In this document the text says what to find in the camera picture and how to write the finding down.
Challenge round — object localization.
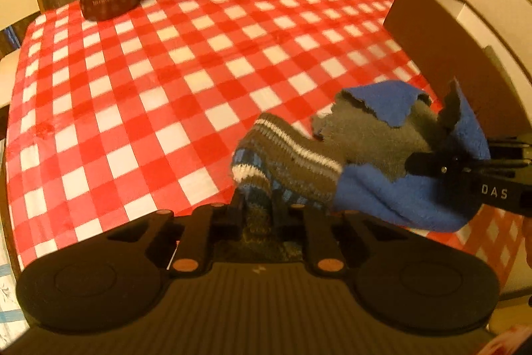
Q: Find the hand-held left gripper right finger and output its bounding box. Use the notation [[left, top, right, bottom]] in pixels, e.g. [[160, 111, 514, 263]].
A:
[[271, 195, 416, 276]]

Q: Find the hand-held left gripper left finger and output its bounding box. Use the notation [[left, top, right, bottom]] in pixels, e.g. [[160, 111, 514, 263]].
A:
[[106, 191, 247, 278]]

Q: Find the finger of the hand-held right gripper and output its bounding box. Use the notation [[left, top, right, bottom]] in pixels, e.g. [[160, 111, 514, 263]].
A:
[[486, 134, 532, 166], [405, 150, 478, 189]]

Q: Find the brown box white inside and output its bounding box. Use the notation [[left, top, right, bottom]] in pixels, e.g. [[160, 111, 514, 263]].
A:
[[382, 0, 532, 139]]

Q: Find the brown striped sock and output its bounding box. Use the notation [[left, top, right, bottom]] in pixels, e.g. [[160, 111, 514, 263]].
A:
[[216, 113, 345, 260]]

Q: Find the red white checked tablecloth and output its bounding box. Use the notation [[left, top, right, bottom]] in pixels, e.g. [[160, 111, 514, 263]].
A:
[[6, 0, 520, 289]]

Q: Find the blue checked blanket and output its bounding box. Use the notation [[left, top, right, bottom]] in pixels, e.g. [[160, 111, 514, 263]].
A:
[[0, 251, 28, 343]]

